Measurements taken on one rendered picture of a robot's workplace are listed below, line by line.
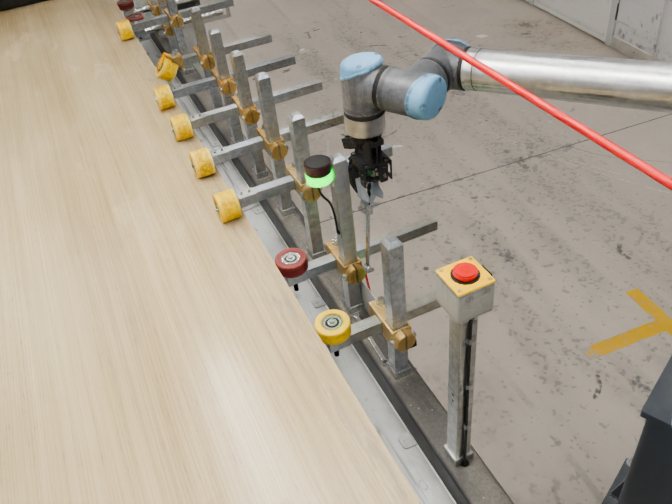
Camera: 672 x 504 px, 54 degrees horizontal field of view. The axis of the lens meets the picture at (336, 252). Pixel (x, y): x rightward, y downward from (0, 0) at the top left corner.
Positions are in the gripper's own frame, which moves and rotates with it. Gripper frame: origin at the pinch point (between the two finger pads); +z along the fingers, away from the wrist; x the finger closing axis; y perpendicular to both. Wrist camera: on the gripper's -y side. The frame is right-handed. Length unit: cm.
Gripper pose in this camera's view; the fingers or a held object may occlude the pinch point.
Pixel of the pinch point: (367, 198)
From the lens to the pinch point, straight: 160.3
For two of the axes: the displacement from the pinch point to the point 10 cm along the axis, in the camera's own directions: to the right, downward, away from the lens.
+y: 4.2, 5.6, -7.2
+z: 1.0, 7.6, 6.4
